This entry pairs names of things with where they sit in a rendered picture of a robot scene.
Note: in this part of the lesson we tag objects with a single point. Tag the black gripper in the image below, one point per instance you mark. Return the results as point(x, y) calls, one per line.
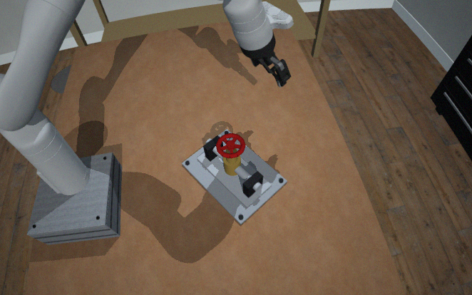
point(266, 56)

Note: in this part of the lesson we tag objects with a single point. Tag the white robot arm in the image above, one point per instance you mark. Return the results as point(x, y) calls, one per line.
point(44, 26)

